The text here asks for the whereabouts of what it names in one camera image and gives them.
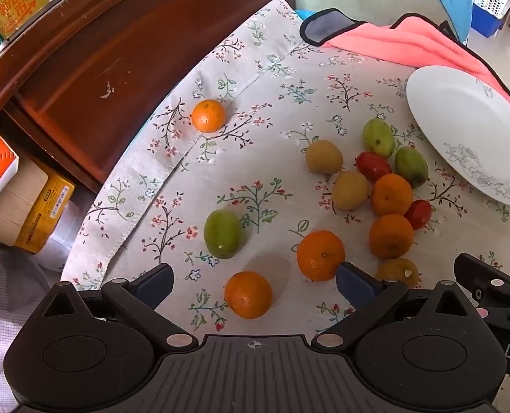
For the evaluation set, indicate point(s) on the cyan patterned sheet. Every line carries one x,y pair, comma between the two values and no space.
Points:
301,11

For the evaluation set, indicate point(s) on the wooden bed frame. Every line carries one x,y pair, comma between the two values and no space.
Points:
108,30

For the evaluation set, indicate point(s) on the yellow box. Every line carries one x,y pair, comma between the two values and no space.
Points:
44,211

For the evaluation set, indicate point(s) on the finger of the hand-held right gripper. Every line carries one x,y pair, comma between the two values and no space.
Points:
483,273

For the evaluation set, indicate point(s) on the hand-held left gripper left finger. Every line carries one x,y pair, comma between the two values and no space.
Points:
154,285

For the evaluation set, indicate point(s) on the red cherry tomato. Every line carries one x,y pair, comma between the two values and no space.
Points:
418,214
373,166

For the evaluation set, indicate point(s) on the small orange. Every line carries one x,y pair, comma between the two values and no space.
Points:
248,294
319,255
391,235
208,115
391,194

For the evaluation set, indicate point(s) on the blue whale pillow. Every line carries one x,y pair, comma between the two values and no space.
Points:
448,0

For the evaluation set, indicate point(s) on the blue plastic basket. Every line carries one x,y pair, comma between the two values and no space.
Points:
485,21

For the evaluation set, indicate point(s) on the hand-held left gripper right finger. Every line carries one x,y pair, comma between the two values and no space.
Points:
354,286

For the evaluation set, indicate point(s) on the grey checked cloth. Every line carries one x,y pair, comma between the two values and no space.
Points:
5,301

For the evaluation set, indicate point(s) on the floral tablecloth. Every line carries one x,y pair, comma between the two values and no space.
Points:
281,94

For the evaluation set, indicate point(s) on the green jujube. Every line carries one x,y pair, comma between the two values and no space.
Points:
222,233
378,137
411,167

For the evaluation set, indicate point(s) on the beige cardboard box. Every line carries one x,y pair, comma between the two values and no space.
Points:
18,198

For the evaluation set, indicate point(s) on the white plate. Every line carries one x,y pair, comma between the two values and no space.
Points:
453,112

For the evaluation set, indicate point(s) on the brown kiwi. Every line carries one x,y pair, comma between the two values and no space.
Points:
324,156
351,189
395,270

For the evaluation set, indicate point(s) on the pink towel with black trim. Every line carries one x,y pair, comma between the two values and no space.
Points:
410,38

